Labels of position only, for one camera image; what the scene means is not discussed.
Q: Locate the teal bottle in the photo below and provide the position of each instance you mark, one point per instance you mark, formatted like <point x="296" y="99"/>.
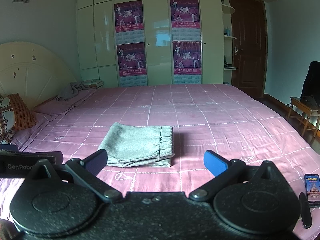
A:
<point x="227" y="31"/>

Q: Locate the black oblong object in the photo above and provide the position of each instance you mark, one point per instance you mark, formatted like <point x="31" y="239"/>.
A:
<point x="305" y="211"/>

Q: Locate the white patterned pillow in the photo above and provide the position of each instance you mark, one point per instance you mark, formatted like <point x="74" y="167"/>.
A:
<point x="6" y="120"/>

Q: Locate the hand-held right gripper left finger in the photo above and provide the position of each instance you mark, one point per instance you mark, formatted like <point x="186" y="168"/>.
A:
<point x="97" y="162"/>

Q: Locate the cream bed headboard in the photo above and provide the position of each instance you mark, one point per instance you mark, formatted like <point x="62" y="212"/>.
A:
<point x="30" y="72"/>

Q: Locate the pink checked bed sheet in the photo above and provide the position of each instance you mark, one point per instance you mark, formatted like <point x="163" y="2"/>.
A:
<point x="200" y="120"/>

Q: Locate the purple calendar wall poster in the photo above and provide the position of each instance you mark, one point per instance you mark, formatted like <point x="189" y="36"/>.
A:
<point x="129" y="17"/>
<point x="185" y="15"/>
<point x="187" y="60"/>
<point x="131" y="60"/>

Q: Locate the brown wooden door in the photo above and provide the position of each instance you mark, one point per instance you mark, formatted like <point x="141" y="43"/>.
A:
<point x="247" y="42"/>

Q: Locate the wooden stool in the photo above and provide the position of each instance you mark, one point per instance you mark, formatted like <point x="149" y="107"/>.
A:
<point x="302" y="112"/>

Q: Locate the orange patterned pillow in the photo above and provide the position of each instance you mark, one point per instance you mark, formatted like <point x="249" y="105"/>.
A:
<point x="22" y="112"/>

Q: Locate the pink pillow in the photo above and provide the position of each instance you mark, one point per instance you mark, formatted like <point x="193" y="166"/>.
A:
<point x="60" y="105"/>

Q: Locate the white wardrobe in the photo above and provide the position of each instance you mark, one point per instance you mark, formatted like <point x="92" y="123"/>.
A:
<point x="160" y="30"/>

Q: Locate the crumpled grey cloth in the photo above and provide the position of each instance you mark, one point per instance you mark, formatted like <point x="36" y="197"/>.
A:
<point x="71" y="90"/>

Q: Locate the grey pants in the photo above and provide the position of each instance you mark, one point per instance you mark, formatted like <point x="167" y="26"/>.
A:
<point x="140" y="146"/>

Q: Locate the white corner shelves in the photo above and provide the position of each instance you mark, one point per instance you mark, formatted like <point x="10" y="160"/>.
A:
<point x="228" y="37"/>

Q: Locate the stack of books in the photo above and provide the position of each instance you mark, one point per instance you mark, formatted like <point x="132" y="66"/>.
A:
<point x="93" y="83"/>

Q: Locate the smartphone with lit screen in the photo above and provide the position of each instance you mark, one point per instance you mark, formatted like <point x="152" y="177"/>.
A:
<point x="312" y="190"/>

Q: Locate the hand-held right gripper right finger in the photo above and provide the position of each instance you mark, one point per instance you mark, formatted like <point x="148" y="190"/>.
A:
<point x="215" y="163"/>

